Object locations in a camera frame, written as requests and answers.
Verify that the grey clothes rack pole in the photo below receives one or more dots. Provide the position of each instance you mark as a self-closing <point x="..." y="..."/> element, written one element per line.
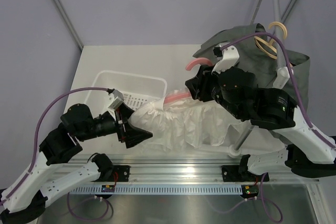
<point x="281" y="63"/>

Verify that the pink plastic hanger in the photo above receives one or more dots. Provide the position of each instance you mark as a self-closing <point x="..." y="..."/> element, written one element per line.
<point x="184" y="93"/>

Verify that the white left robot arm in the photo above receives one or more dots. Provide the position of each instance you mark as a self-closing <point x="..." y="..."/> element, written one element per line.
<point x="38" y="192"/>

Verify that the white rack base foot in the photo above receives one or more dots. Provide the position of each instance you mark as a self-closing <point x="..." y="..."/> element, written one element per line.
<point x="231" y="151"/>

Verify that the white skirt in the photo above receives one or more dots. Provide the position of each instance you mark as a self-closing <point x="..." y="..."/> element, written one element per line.
<point x="186" y="123"/>

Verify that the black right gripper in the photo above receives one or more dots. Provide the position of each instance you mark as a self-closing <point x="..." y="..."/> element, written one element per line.
<point x="199" y="85"/>

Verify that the beige wooden hanger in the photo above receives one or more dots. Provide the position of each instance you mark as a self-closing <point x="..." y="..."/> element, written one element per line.
<point x="261" y="43"/>

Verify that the aluminium mounting rail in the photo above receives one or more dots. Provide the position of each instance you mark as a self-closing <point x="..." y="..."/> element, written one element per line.
<point x="180" y="171"/>

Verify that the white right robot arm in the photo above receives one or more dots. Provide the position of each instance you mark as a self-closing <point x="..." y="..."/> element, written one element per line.
<point x="270" y="109"/>

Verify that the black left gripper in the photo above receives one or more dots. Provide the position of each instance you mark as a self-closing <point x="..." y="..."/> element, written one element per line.
<point x="132" y="136"/>

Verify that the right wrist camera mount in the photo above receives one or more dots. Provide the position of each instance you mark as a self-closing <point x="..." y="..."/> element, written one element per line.
<point x="226" y="58"/>

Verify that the grey pleated skirt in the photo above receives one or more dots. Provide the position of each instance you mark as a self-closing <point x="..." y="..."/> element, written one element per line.
<point x="252" y="59"/>

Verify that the white plastic basket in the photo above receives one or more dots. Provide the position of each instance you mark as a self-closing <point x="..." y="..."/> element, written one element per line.
<point x="136" y="89"/>

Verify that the white slotted cable duct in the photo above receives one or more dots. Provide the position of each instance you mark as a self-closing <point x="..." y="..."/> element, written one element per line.
<point x="158" y="190"/>

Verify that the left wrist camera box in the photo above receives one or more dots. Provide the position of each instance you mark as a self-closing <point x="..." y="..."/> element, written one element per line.
<point x="116" y="99"/>

